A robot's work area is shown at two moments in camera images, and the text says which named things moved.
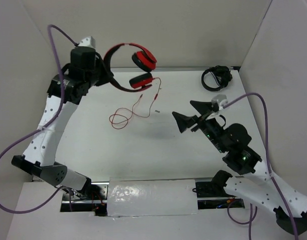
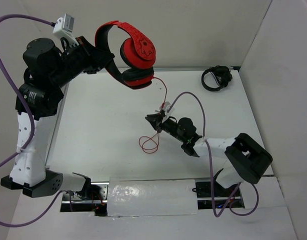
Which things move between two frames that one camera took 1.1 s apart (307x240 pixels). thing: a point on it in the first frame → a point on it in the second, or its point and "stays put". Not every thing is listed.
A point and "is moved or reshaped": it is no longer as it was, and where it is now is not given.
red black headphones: (143, 58) is moved or reshaped
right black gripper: (183, 121) → (155, 119)
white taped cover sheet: (149, 197) stays put
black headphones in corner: (221, 74) stays put
